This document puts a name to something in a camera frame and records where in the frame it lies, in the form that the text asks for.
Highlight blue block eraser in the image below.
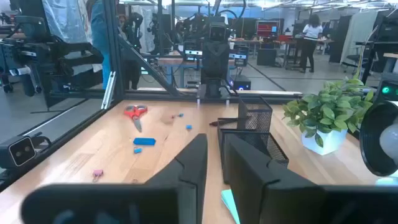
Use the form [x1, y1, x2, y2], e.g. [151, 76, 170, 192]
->
[132, 137, 157, 147]

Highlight background robot base white label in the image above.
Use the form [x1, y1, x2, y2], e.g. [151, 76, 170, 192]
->
[229, 45, 250, 67]
[182, 40, 203, 62]

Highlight red screen monitor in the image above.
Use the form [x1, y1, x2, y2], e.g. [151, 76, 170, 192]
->
[256, 19, 280, 39]

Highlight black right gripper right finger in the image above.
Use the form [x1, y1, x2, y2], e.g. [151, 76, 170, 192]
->
[223, 134, 398, 224]

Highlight dark brown pen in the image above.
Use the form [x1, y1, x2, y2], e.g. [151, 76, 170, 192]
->
[208, 116, 251, 128]

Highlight black partition panel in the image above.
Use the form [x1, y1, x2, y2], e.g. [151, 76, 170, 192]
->
[328, 14, 353, 64]

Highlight black control box green lights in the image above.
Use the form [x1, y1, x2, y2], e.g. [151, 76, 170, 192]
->
[374, 72, 398, 103]

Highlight teal sticky note pad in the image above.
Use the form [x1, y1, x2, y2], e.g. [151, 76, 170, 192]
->
[221, 189, 241, 224]

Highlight black mesh desk organizer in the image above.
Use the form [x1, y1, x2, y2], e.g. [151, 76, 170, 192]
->
[216, 96, 290, 184]

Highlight person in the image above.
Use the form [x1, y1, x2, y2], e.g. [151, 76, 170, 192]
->
[298, 13, 324, 74]

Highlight background black robot station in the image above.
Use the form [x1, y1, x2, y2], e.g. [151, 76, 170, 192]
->
[0, 0, 105, 108]

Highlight small black computer purple light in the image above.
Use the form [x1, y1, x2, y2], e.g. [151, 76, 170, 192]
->
[231, 74, 252, 91]

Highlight green plant in white pot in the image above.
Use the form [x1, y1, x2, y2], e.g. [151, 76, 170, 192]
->
[281, 77, 375, 157]

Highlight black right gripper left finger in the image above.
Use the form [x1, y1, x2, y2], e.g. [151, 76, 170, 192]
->
[21, 133, 208, 224]

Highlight black office chair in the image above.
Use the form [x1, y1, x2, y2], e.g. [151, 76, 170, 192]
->
[341, 53, 371, 75]

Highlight yellow hanging cable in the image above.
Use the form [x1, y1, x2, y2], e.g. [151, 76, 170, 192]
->
[354, 25, 379, 80]

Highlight pink binder clip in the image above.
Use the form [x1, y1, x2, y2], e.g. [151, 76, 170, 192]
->
[91, 169, 104, 184]

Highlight silver aluminium bracket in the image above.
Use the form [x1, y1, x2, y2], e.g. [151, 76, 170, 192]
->
[100, 71, 117, 110]

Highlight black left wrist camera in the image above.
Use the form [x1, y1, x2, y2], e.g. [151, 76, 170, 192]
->
[208, 24, 227, 42]

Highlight black table-level camera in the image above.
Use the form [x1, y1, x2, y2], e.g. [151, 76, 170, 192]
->
[0, 135, 37, 170]

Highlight blue and clear plastic sheeting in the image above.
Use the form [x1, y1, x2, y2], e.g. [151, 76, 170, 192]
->
[41, 0, 112, 90]

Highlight red-handled scissors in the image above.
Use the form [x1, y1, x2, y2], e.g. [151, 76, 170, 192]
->
[123, 104, 149, 133]

